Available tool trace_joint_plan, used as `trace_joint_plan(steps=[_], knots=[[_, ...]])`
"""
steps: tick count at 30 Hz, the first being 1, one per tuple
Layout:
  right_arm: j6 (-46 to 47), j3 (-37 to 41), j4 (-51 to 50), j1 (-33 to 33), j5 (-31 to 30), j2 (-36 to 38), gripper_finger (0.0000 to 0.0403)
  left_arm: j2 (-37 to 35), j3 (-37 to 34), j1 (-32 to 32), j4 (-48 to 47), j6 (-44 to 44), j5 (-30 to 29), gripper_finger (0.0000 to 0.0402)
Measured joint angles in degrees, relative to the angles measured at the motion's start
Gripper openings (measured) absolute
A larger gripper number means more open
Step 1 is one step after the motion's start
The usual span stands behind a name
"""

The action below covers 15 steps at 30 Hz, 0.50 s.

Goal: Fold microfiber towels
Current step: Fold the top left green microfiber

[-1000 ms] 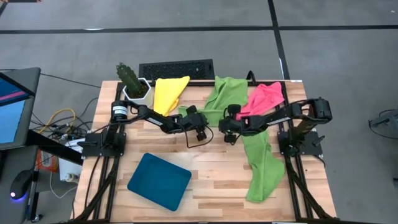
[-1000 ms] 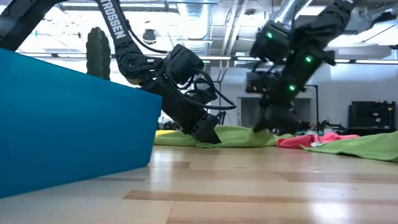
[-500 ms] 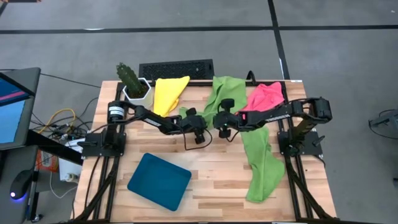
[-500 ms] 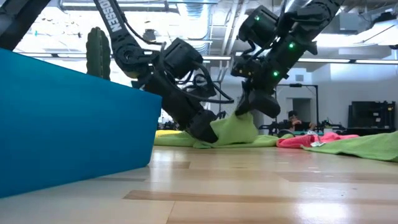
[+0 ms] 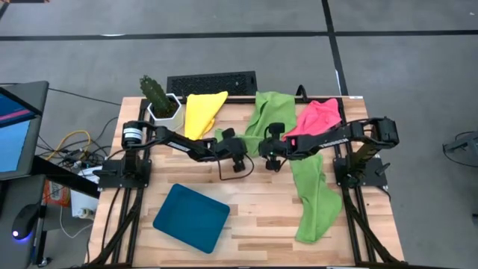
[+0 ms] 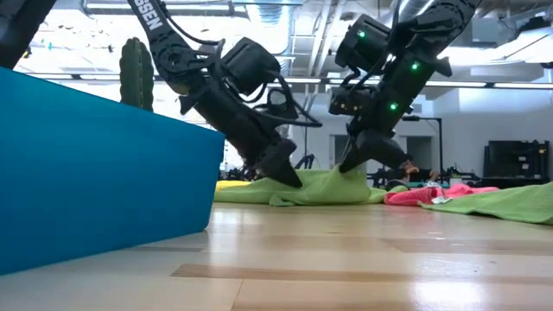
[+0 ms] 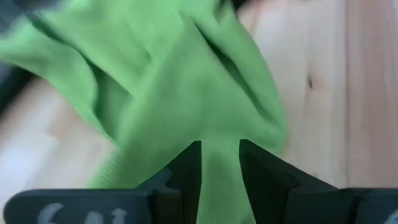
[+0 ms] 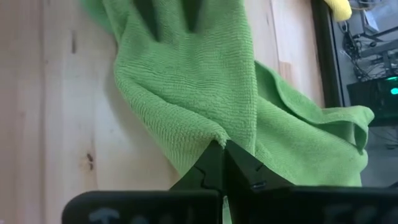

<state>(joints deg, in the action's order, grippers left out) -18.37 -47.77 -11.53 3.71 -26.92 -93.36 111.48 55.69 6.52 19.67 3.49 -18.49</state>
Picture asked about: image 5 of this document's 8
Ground yellow microfiber towel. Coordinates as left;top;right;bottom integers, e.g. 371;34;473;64
184;90;229;142

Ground pink microfiber towel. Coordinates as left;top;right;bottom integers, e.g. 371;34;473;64
282;97;344;143

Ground black keyboard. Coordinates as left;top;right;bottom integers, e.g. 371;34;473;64
166;70;259;97

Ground white hexagonal plant pot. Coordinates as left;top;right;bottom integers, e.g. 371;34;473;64
146;92;185;133

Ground blue plastic tray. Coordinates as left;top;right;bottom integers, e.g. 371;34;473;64
152;182;232;256

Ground green cactus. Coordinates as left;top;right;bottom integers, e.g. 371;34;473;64
139;74;176;117

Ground white adapter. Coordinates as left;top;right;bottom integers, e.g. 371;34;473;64
77;166;102;185

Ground white box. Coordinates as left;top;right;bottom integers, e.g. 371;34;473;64
69;188;100;220

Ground black desk beam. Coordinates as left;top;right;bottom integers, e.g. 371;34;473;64
31;155;102;200

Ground orange package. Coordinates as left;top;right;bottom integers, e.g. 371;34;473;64
42;179;72;208

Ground grey floor stand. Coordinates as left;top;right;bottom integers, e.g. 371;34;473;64
441;129;478;168

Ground monitor with blue screen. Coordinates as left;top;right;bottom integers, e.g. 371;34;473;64
0;80;50;182

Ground black computer mouse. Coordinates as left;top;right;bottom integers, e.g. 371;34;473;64
10;202;41;241

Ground dark grey desk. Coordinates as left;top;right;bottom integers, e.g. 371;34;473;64
0;173;49;269

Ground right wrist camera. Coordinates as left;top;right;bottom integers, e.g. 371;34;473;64
264;156;282;173

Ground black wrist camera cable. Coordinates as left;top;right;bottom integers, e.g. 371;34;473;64
217;158;255;182

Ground black aluminium table frame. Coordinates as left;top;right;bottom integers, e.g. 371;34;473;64
84;95;403;269

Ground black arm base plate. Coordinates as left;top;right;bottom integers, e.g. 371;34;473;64
97;158;153;190
333;155;392;188

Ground thin black floor cable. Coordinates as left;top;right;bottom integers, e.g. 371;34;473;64
47;87;123;108

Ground white cable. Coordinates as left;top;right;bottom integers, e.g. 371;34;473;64
58;215;95;240

